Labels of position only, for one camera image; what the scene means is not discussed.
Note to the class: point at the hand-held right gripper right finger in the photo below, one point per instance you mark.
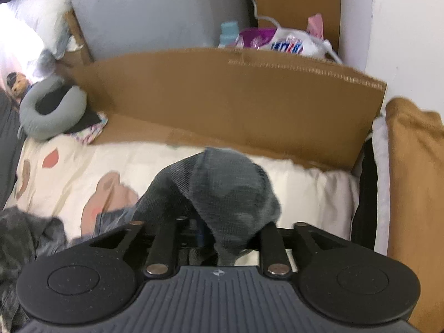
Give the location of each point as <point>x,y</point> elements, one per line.
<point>274,246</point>

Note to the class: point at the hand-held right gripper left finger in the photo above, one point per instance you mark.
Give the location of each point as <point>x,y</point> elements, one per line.
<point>166,239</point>

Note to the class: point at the grey camouflage pants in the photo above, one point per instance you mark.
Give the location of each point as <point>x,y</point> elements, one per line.
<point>222,190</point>

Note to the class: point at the cream bear printed blanket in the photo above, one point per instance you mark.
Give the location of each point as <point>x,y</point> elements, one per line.
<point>104,159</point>

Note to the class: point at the black folded garment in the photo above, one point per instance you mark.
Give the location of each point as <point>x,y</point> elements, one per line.
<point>366,194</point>

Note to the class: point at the white folded garment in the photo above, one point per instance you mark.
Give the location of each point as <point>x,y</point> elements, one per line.
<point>381,180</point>

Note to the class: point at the colourful patterned cloth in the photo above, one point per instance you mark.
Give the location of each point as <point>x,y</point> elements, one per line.
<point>92,131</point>

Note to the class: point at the brown cardboard box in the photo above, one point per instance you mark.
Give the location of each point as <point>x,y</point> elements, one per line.
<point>225,104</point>

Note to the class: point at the brown folded shirt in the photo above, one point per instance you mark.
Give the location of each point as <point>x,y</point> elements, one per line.
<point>416,187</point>

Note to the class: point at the grey neck pillow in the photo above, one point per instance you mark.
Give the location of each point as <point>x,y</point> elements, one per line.
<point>55,118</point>

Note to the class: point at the black cloth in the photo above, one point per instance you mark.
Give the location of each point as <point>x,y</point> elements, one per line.
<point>55,100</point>

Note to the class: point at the dark grey bedding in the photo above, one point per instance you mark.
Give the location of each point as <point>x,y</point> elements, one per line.
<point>8,145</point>

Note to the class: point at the purple white detergent bag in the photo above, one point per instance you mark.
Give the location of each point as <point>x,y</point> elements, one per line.
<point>288,43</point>

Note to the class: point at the white plastic bag of items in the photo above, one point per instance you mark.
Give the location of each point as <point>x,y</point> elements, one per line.
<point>331,50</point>

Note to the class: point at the small doll with sunglasses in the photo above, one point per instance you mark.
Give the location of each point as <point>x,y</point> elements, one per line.
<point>18,85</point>

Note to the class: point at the teal bottle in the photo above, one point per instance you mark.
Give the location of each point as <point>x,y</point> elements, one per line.
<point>229,33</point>

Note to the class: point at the pink packet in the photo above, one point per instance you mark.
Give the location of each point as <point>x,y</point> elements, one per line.
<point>315,26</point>

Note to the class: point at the grey padded board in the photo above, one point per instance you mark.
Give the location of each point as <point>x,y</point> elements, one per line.
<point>156,10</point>

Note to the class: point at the white pillow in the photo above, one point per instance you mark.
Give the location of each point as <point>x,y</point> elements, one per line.
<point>41,10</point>

